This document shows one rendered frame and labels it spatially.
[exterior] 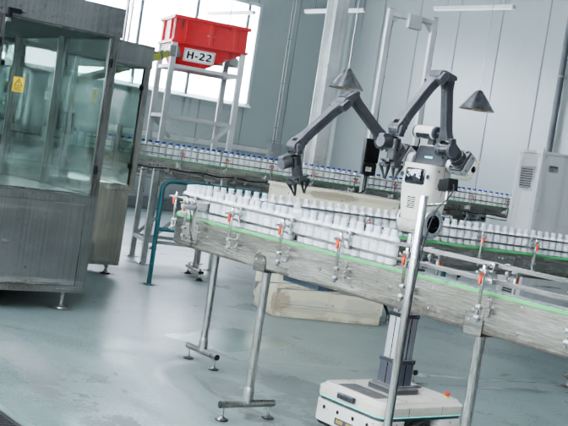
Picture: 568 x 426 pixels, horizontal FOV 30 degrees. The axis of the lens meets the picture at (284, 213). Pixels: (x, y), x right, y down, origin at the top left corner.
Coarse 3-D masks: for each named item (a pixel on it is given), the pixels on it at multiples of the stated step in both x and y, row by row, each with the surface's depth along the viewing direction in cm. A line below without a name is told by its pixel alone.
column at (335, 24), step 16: (336, 0) 1620; (336, 16) 1603; (336, 32) 1607; (320, 48) 1622; (336, 48) 1612; (320, 64) 1625; (336, 64) 1616; (320, 80) 1629; (320, 96) 1630; (320, 112) 1609; (320, 144) 1618; (304, 160) 1631; (320, 160) 1622
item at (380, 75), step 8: (392, 8) 1156; (392, 16) 1157; (384, 32) 1160; (384, 40) 1158; (384, 48) 1157; (384, 56) 1158; (384, 64) 1159; (384, 72) 1160; (376, 80) 1163; (376, 88) 1161; (376, 96) 1160; (376, 104) 1161; (376, 112) 1162; (376, 120) 1163; (368, 136) 1166; (360, 184) 1168
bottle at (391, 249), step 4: (392, 232) 491; (396, 232) 490; (392, 236) 490; (396, 236) 491; (392, 240) 489; (396, 240) 489; (388, 244) 490; (392, 244) 489; (388, 248) 490; (392, 248) 489; (396, 248) 490; (388, 252) 490; (392, 252) 490; (396, 252) 490; (396, 256) 491; (384, 260) 492; (388, 260) 490; (392, 260) 490; (396, 260) 492; (388, 264) 490; (392, 264) 490
